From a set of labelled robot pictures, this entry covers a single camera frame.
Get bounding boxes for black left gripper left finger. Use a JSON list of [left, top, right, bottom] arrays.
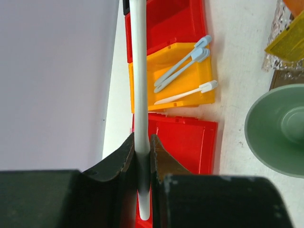
[[0, 134, 137, 228]]

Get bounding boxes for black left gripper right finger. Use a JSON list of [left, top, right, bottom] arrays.
[[150, 135, 293, 228]]

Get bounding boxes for white toothbrush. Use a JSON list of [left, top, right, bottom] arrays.
[[130, 0, 150, 220], [154, 80, 218, 105]]

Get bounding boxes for green cup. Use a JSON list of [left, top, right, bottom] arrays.
[[244, 84, 304, 178]]

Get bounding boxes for yellow toothpaste tube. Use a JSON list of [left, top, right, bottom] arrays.
[[265, 11, 304, 62]]

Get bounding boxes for clear textured glass holder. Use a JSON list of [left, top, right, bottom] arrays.
[[262, 0, 304, 72]]

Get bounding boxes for orange toothpaste tube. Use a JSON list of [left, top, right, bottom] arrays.
[[283, 0, 304, 17]]

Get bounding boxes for brown oval wooden tray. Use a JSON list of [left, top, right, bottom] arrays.
[[269, 70, 304, 91]]

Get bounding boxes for red toothpaste bin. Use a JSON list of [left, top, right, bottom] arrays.
[[124, 0, 207, 64]]

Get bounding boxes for yellow bin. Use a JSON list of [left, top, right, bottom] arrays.
[[128, 42, 216, 114]]

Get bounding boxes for black bin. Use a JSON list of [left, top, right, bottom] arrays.
[[123, 0, 130, 16]]

